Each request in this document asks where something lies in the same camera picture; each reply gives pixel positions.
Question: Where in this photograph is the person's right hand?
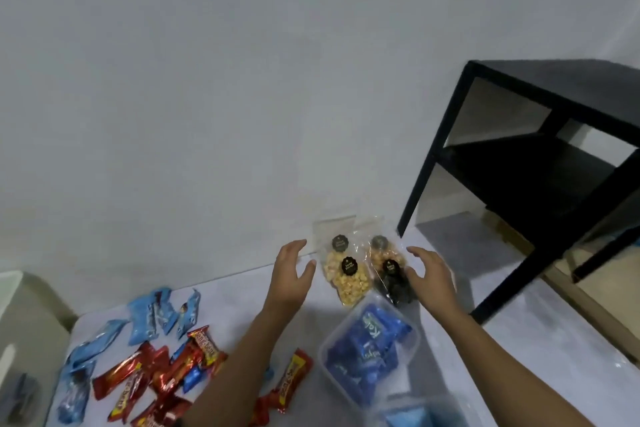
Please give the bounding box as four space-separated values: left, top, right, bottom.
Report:
403 246 459 315

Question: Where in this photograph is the wooden folding table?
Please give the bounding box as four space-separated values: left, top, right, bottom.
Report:
485 206 640 360

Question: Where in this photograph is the black side table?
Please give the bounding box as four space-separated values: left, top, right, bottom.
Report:
396 59 640 326

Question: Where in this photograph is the pile of red candy bars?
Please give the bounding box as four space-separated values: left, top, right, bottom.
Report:
92 325 315 427

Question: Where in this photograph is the group of light blue packets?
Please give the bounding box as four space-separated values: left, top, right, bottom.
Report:
56 286 276 425

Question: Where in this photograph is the bag of pastel candies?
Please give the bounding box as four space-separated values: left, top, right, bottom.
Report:
312 215 359 285

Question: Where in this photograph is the bag of beige nuts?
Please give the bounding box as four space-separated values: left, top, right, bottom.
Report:
332 254 376 309

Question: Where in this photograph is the white storage box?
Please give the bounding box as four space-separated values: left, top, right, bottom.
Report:
0 270 76 427

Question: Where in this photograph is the person's right forearm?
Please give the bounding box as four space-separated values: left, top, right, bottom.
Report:
432 309 596 427

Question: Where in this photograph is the clear plastic tub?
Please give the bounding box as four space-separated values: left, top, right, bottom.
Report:
369 394 481 427
317 291 422 410

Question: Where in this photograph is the bag of orange crackers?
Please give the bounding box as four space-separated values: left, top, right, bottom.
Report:
357 213 406 275

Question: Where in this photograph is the grey marble-look board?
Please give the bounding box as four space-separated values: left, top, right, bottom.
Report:
42 213 640 427

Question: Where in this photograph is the person's left hand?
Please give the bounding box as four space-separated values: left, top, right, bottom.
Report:
265 239 318 318

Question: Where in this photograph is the bag of black-white cookies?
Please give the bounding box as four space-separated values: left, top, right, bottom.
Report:
372 259 420 308

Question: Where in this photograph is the person's left forearm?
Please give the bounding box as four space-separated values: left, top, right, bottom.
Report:
177 304 293 427

